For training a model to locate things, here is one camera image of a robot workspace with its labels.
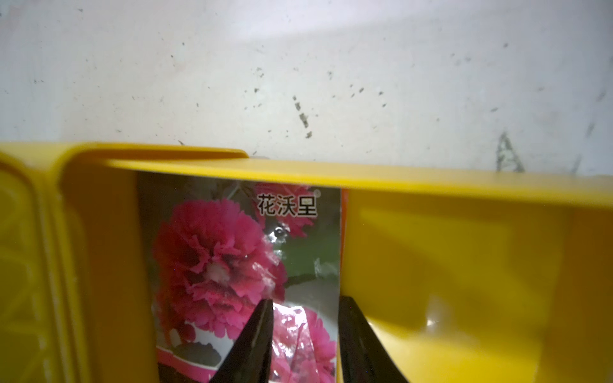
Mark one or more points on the yellow bottom drawer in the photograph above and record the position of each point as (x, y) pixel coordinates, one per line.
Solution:
(466, 276)

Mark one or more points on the red carnation seed bag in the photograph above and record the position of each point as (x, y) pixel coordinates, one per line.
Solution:
(215, 248)

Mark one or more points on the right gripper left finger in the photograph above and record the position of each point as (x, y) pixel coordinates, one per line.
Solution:
(249, 360)

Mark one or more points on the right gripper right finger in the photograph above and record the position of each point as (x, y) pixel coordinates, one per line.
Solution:
(363, 357)

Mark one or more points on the yellow drawer cabinet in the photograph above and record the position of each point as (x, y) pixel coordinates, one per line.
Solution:
(29, 350)

